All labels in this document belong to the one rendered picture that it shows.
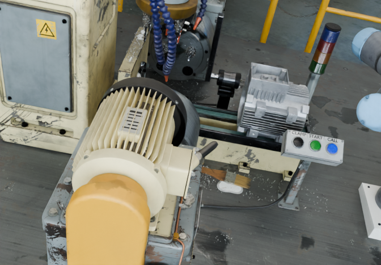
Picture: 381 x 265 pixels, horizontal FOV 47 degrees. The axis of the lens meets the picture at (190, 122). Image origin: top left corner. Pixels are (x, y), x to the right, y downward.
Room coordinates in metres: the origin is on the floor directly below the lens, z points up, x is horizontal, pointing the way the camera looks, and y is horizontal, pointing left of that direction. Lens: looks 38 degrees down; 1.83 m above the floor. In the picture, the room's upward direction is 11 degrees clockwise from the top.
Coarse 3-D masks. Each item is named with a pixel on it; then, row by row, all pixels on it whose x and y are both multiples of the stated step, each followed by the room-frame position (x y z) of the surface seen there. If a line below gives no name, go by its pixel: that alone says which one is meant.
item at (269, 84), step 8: (256, 64) 1.25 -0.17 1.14; (248, 72) 1.26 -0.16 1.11; (256, 72) 1.26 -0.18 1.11; (264, 72) 1.26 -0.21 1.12; (272, 72) 1.26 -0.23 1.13; (280, 72) 1.26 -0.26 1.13; (248, 80) 1.21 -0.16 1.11; (256, 80) 1.16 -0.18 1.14; (264, 80) 1.16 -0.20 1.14; (272, 80) 1.20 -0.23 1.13; (280, 80) 1.23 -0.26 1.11; (288, 80) 1.19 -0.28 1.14; (248, 88) 1.16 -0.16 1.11; (256, 88) 1.16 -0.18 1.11; (264, 88) 1.16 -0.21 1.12; (272, 88) 1.16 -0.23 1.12; (280, 88) 1.16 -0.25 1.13; (288, 88) 1.16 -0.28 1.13; (256, 96) 1.16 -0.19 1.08; (264, 96) 1.16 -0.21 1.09; (272, 96) 1.16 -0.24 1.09; (280, 96) 1.16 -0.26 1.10
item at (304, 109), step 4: (248, 96) 1.14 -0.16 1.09; (252, 96) 1.15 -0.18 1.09; (248, 100) 1.14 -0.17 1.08; (252, 100) 1.14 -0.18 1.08; (304, 108) 1.14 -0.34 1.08; (308, 108) 1.15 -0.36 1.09; (300, 112) 1.14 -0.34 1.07; (304, 112) 1.14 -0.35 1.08; (240, 128) 1.14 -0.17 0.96; (244, 128) 1.14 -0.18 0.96; (240, 132) 1.15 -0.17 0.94
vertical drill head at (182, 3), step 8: (136, 0) 1.18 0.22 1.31; (144, 0) 1.14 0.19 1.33; (168, 0) 1.14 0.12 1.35; (176, 0) 1.15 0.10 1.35; (184, 0) 1.17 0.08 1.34; (192, 0) 1.21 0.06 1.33; (144, 8) 1.14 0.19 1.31; (168, 8) 1.12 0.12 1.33; (176, 8) 1.13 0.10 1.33; (184, 8) 1.14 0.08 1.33; (192, 8) 1.17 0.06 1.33; (144, 16) 1.16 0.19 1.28; (160, 16) 1.12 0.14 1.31; (176, 16) 1.13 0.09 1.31; (184, 16) 1.14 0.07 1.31; (144, 24) 1.16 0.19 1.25; (176, 24) 1.16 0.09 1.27; (144, 40) 1.17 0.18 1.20; (176, 40) 1.17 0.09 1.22
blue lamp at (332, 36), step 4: (324, 28) 1.51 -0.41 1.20; (324, 32) 1.50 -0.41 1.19; (328, 32) 1.49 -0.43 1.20; (332, 32) 1.48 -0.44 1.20; (336, 32) 1.49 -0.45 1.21; (324, 36) 1.49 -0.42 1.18; (328, 36) 1.49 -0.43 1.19; (332, 36) 1.48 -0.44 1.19; (336, 36) 1.49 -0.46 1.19; (324, 40) 1.49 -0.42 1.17; (328, 40) 1.48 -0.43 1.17; (332, 40) 1.48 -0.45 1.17; (336, 40) 1.50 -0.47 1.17
